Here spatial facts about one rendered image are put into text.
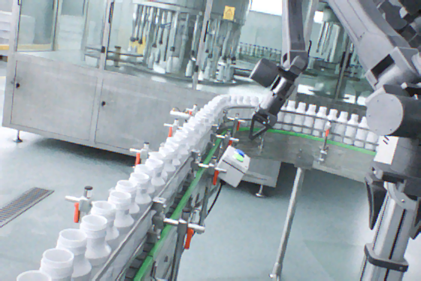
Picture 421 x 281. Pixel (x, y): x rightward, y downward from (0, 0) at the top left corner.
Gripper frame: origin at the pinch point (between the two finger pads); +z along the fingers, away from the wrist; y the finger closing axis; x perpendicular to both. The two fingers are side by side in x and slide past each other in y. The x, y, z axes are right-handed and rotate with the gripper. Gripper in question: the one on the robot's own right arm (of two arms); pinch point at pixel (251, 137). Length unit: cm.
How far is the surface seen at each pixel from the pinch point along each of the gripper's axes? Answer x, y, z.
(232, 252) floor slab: 44, -173, 110
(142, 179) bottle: -17, 53, 8
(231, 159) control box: -1.5, 3.7, 8.1
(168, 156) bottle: -16.2, 28.8, 9.4
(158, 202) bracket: -12, 50, 12
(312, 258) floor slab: 99, -192, 90
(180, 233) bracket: -5, 51, 15
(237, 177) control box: 2.6, 3.8, 11.9
